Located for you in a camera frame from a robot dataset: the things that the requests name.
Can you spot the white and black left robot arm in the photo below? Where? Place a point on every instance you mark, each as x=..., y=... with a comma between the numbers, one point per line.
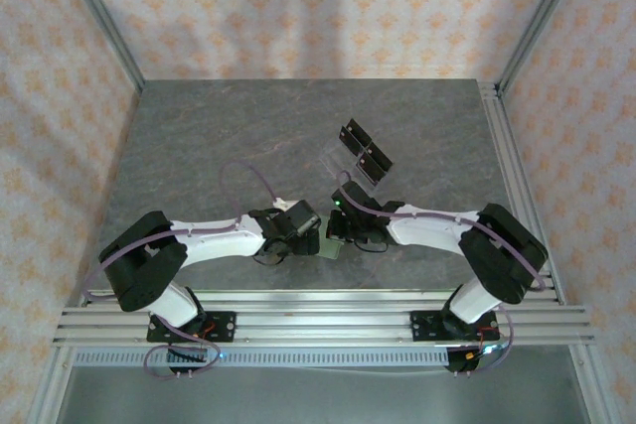
x=218, y=240

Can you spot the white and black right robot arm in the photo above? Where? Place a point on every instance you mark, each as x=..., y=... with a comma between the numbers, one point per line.
x=427, y=228

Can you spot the black base connector board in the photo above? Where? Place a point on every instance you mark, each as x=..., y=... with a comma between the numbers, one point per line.
x=459, y=362

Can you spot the aluminium rail frame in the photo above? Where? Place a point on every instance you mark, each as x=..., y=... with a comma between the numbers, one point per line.
x=323, y=317

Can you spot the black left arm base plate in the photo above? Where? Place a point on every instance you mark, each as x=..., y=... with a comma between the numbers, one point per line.
x=223, y=327

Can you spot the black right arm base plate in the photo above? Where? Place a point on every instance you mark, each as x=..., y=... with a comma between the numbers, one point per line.
x=422, y=327

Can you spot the aluminium side rail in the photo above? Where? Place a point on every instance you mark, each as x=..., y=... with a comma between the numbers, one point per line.
x=519, y=195

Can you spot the aluminium frame leg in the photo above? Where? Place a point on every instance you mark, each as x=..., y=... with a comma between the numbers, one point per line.
x=51, y=389
x=591, y=389

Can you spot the aluminium frame post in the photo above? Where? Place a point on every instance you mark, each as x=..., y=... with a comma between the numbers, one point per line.
x=538, y=22
x=107, y=22

